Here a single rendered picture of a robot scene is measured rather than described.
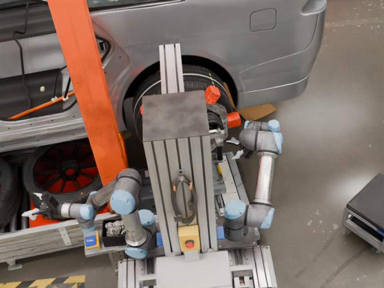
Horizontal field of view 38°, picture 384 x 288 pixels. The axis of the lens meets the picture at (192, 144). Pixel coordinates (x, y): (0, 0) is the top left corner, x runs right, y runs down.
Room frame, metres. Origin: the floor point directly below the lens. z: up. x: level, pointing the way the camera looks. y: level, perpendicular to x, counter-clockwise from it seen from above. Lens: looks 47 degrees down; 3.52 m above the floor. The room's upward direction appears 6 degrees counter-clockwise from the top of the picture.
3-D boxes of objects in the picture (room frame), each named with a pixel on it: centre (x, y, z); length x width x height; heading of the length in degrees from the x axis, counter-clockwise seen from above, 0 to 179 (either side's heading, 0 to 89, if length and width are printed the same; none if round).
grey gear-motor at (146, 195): (2.59, 0.34, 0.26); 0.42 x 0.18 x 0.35; 7
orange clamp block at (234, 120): (2.64, -0.29, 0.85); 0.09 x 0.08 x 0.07; 97
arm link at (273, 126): (2.42, -0.50, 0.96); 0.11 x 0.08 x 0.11; 73
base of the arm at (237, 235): (1.79, -0.19, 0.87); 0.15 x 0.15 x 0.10
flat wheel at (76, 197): (2.69, 0.90, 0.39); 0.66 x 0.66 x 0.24
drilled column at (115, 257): (2.06, 0.58, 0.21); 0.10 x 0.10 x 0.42; 7
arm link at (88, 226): (1.75, 0.59, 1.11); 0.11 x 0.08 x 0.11; 164
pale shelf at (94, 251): (2.07, 0.55, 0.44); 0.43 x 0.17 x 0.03; 97
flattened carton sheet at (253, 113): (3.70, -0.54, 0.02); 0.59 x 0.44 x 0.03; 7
